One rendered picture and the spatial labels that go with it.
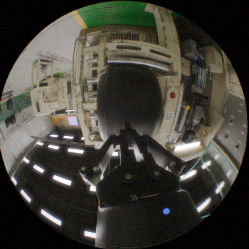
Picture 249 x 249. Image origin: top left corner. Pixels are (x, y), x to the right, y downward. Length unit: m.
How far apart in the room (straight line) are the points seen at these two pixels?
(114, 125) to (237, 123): 0.74
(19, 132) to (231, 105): 12.15
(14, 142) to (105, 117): 11.30
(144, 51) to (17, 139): 11.62
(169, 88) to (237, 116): 0.53
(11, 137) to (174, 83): 11.57
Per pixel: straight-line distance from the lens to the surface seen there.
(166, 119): 0.62
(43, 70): 2.64
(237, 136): 0.68
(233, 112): 0.69
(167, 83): 0.57
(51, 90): 4.65
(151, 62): 0.45
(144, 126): 0.33
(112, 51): 0.42
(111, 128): 0.32
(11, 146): 11.36
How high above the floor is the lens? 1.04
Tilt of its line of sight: 27 degrees up
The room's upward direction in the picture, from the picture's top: 178 degrees counter-clockwise
